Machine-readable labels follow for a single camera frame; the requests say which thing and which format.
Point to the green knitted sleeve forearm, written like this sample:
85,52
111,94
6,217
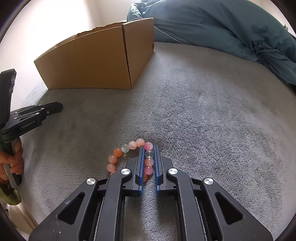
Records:
10,195

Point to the teal blue duvet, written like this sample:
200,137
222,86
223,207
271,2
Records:
239,28

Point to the brown cardboard box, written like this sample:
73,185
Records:
113,56

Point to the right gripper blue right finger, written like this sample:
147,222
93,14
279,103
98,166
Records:
205,211

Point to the person's left hand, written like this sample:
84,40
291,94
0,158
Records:
16,161

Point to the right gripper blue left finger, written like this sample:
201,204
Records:
95,210

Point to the grey bed sheet mattress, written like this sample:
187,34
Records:
213,114

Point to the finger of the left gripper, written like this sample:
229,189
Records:
49,109

